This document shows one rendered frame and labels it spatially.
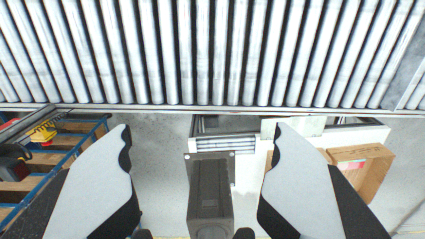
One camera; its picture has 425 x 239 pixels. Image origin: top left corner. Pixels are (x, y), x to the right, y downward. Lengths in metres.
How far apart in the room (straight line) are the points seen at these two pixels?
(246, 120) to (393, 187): 2.27
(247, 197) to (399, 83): 0.91
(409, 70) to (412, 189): 2.70
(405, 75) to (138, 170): 2.19
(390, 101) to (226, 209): 0.83
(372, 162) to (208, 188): 0.91
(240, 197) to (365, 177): 0.73
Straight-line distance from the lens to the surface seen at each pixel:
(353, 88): 0.97
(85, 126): 1.81
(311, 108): 0.91
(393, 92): 1.07
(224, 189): 0.81
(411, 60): 1.05
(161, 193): 2.46
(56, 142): 1.72
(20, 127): 0.92
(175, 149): 1.92
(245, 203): 1.26
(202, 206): 0.77
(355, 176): 1.34
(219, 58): 0.72
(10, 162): 0.80
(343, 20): 0.86
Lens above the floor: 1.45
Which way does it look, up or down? 60 degrees down
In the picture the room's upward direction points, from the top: 178 degrees clockwise
